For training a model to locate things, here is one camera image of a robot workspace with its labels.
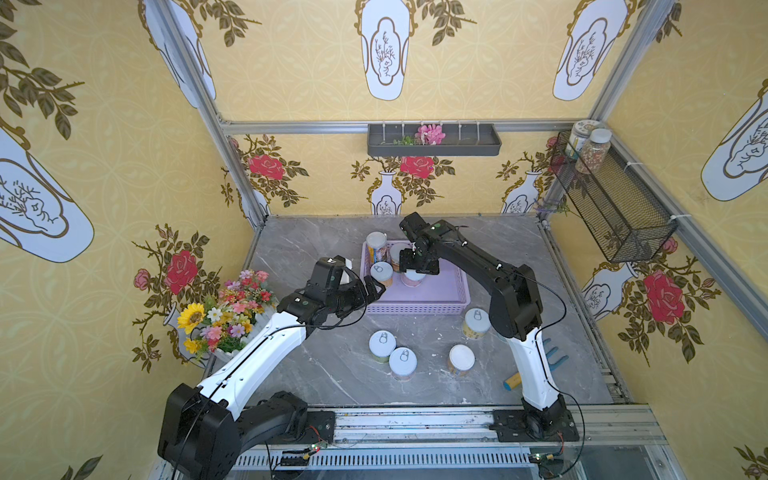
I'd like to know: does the small yellow label can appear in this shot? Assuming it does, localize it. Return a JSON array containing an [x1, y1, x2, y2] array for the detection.
[[370, 261, 394, 288]]

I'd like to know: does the tall colourful mixed-food can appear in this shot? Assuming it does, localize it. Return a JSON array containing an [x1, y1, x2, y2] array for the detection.
[[366, 231, 388, 264]]

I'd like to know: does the orange can plain white lid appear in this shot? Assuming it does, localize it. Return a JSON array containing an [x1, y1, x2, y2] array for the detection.
[[448, 344, 476, 375]]

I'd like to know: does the yellow peach can white lid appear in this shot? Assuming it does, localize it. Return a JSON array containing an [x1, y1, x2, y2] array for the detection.
[[389, 241, 412, 272]]

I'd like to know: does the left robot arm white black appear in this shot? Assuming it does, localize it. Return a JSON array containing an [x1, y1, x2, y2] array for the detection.
[[158, 256, 386, 479]]

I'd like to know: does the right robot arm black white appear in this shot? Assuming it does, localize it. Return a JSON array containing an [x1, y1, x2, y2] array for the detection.
[[399, 212, 580, 441]]

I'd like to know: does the lilac perforated plastic basket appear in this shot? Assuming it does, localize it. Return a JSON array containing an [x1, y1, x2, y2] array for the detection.
[[367, 259, 471, 315]]

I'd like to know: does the white picket fence planter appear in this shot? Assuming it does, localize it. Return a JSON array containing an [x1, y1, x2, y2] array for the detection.
[[212, 305, 276, 362]]

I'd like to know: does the pink purple label can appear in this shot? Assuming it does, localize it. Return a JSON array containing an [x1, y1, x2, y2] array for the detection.
[[388, 347, 418, 380]]

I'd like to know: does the pink flower on shelf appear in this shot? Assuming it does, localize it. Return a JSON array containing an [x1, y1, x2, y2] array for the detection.
[[415, 124, 446, 145]]

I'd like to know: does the artificial flower bouquet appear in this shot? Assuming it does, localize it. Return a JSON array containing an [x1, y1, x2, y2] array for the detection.
[[177, 270, 277, 358]]

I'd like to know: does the spice jar white lid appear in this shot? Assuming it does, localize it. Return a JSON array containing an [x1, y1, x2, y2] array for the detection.
[[576, 128, 612, 174]]

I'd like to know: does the spice jar behind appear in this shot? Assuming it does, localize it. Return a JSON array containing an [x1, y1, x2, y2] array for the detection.
[[565, 119, 602, 158]]

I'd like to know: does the dark grey wall shelf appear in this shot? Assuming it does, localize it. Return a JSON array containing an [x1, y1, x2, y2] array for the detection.
[[367, 122, 502, 157]]

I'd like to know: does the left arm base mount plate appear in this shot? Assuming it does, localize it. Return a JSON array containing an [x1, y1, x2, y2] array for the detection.
[[268, 410, 336, 446]]

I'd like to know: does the teal garden fork yellow handle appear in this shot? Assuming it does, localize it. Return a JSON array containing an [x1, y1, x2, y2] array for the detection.
[[503, 338, 569, 391]]

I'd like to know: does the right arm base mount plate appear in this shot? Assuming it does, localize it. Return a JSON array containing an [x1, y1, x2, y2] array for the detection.
[[489, 410, 581, 443]]

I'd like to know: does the black wire mesh basket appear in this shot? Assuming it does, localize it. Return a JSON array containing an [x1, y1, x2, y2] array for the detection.
[[537, 131, 678, 263]]

